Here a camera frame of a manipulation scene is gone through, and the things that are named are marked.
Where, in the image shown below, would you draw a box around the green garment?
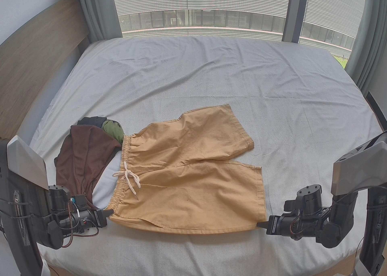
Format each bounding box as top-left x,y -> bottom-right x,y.
101,120 -> 125,145

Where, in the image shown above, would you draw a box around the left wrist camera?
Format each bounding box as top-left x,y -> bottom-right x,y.
71,195 -> 88,210

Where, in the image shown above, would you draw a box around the pale grey garment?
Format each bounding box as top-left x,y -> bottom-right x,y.
92,151 -> 123,209

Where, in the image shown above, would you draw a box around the brown garment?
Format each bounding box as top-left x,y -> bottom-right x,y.
54,125 -> 123,209

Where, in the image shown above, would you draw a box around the tan shorts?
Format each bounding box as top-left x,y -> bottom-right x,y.
108,104 -> 266,235

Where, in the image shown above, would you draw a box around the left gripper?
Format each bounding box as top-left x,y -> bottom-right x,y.
74,207 -> 108,229

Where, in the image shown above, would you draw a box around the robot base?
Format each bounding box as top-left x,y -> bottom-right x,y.
352,254 -> 367,276

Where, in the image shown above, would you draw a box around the black garment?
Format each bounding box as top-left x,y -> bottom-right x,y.
77,116 -> 108,128

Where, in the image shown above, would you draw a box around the bed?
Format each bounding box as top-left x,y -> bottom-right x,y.
0,0 -> 387,276

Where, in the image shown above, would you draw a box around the grey-green curtain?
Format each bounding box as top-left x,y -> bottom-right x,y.
63,0 -> 124,45
345,0 -> 387,95

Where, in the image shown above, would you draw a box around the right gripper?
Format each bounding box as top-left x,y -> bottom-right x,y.
266,214 -> 298,236

